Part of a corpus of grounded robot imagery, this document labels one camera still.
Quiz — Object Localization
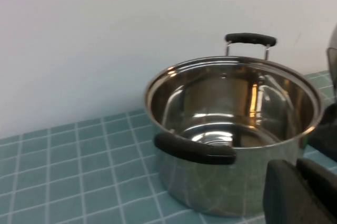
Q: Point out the black lid rack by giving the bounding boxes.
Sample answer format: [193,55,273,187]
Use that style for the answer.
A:
[307,102,337,164]

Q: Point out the teal tile-pattern table mat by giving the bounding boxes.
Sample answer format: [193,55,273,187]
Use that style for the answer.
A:
[0,70,337,224]

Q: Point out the stainless steel pot, black handles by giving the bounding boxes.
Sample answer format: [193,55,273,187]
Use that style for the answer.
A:
[144,33,323,218]

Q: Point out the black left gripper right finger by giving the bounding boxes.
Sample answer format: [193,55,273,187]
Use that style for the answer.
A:
[296,157,337,224]

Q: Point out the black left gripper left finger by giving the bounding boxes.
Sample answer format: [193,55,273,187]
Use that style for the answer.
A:
[263,159,318,224]

